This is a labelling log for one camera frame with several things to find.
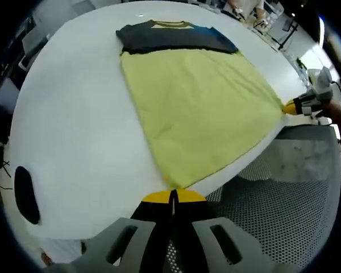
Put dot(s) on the person's right hand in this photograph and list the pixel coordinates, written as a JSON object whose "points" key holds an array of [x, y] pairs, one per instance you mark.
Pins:
{"points": [[331, 111]]}

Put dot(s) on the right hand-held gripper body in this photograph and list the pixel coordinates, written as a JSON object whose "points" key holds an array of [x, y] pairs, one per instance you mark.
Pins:
{"points": [[321, 85]]}

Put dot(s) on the yellow garment with brown collar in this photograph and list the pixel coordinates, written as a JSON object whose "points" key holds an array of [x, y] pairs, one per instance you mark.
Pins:
{"points": [[199, 113]]}

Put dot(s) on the black stand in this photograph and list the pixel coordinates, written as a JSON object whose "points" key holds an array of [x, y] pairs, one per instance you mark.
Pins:
{"points": [[287, 37]]}

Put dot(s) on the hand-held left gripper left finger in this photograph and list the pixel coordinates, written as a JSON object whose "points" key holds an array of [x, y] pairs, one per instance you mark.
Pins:
{"points": [[150, 236]]}

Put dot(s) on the white light strip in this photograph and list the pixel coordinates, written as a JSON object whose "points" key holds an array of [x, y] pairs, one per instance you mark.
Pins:
{"points": [[321, 28]]}

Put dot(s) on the grey monitor back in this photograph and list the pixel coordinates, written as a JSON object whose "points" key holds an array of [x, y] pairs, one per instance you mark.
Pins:
{"points": [[34, 39]]}

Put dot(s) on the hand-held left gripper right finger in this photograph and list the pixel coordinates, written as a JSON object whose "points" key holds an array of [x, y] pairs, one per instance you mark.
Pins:
{"points": [[199, 239]]}

